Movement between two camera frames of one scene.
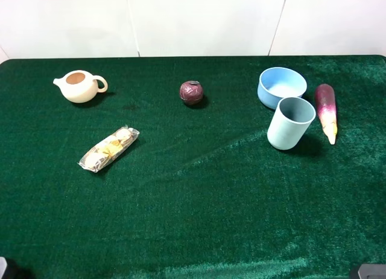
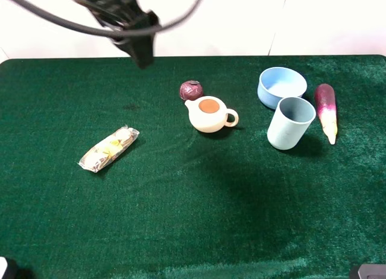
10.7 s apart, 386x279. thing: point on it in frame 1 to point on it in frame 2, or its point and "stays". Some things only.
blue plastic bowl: x=276 y=83 stays
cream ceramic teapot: x=80 y=86 to x=209 y=114
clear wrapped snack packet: x=104 y=153 stays
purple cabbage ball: x=191 y=92 stays
